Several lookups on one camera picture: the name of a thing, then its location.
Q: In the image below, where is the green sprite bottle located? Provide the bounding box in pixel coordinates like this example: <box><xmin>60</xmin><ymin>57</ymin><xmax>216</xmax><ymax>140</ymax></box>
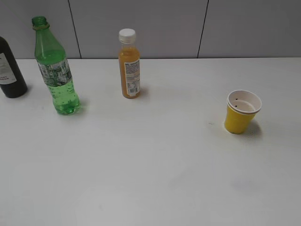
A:
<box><xmin>32</xmin><ymin>16</ymin><xmax>80</xmax><ymax>115</ymax></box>

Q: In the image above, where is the orange juice bottle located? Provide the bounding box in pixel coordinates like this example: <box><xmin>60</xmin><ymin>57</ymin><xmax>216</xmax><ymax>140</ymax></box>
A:
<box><xmin>119</xmin><ymin>28</ymin><xmax>141</xmax><ymax>99</ymax></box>

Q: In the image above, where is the yellow paper cup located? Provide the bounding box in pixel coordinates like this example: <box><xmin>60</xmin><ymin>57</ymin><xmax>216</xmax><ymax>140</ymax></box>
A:
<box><xmin>224</xmin><ymin>90</ymin><xmax>262</xmax><ymax>134</ymax></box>

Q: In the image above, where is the dark wine bottle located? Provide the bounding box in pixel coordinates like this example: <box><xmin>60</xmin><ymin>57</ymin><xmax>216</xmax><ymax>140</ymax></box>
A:
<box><xmin>0</xmin><ymin>37</ymin><xmax>28</xmax><ymax>98</ymax></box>

